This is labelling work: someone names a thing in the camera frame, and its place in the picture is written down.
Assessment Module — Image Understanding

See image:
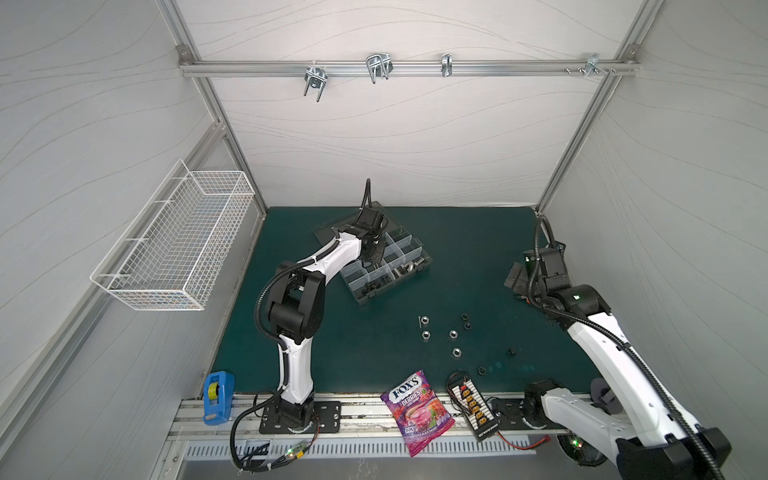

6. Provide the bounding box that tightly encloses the clear plastic organizer box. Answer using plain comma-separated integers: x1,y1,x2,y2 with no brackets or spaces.
306,202,433,305

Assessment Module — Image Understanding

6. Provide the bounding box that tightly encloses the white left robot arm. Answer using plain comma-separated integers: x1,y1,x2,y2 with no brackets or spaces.
254,199,387,429

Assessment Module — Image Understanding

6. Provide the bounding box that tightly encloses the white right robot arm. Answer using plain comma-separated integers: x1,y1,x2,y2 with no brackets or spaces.
506,244,732,479

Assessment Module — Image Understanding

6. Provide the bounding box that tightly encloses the green table mat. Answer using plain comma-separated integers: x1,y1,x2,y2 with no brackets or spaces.
214,207,598,394

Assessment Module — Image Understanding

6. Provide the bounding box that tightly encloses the black parallel charging board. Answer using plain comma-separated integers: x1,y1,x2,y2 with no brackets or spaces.
446,370,500,442

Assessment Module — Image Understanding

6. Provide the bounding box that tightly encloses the silver U-bolt clamp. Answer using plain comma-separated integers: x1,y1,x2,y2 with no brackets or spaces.
303,66,328,102

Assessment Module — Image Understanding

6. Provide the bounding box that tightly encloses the silver double U-bolt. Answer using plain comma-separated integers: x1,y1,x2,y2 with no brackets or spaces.
365,53,393,84

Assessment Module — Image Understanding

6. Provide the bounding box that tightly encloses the purple Fox's candy bag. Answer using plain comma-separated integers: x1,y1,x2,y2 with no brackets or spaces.
380,370,455,457

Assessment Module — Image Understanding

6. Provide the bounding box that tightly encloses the blue tape dispenser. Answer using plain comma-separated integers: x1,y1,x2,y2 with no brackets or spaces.
202,371,235,426

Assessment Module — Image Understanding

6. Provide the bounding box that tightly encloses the aluminium top crossbar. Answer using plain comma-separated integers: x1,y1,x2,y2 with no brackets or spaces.
178,58,640,78

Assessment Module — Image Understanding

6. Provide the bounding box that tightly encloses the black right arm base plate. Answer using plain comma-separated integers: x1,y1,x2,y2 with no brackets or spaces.
487,396,568,434

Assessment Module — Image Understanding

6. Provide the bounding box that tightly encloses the red wire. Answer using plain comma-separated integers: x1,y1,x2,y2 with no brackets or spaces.
494,428,552,451

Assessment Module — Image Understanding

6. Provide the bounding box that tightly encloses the small silver bracket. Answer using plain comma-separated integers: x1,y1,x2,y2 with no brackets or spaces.
441,53,453,78

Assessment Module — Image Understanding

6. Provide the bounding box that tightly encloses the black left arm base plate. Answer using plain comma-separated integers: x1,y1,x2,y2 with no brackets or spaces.
259,400,342,435

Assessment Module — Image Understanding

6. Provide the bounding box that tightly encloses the white wire basket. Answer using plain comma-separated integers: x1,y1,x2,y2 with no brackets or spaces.
90,160,254,311

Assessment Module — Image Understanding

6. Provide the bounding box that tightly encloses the silver corner hook bracket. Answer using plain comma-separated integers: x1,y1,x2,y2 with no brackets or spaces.
563,54,617,78

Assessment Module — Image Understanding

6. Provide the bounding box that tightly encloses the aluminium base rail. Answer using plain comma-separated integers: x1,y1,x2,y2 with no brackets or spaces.
167,392,561,441

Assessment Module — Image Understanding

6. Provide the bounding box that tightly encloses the black cable bundle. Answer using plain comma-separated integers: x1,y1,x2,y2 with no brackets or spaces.
229,389,322,475

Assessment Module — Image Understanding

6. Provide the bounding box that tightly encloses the aluminium corner frame post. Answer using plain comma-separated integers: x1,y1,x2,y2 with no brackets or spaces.
534,0,664,215

